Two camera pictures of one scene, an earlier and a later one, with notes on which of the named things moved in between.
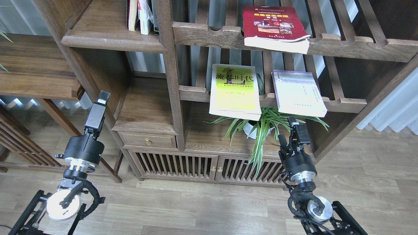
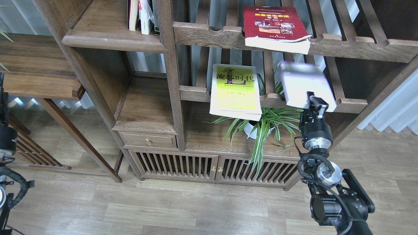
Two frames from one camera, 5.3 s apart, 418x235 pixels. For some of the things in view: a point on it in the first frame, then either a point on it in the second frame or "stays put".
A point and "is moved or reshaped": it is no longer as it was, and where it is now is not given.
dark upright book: [155, 4] stays put
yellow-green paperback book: [234, 92] stays put
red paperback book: [275, 28] stays put
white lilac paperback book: [298, 93] is moved or reshaped
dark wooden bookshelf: [200, 91] stays put
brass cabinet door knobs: [213, 169] stays put
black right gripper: [299, 166] -> [316, 134]
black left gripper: [83, 151] -> [8, 143]
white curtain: [399, 110] stays put
